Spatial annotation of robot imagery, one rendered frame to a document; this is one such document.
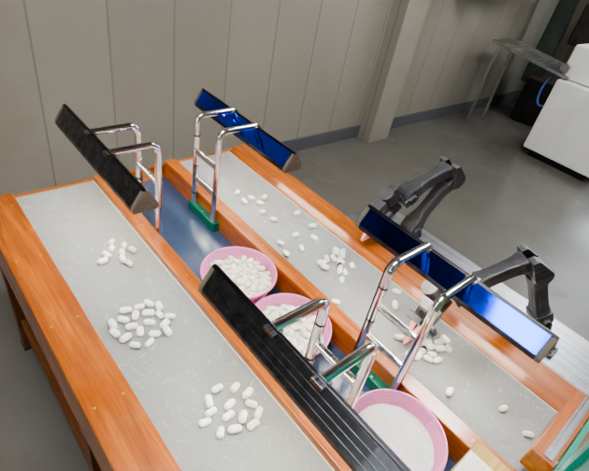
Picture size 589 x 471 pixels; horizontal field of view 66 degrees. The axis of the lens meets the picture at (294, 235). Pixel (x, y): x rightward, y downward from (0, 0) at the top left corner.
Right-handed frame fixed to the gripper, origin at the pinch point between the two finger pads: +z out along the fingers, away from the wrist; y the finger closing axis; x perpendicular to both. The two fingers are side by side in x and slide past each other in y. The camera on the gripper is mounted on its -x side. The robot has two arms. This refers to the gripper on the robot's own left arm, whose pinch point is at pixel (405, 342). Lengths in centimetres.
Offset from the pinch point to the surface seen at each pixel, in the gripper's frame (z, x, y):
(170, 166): 11, -9, -127
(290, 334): 23.0, -17.1, -23.8
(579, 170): -264, 310, -62
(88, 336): 60, -52, -52
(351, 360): 13, -59, 9
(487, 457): 9.1, -10.2, 37.1
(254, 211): 0, 2, -83
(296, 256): 3, 0, -52
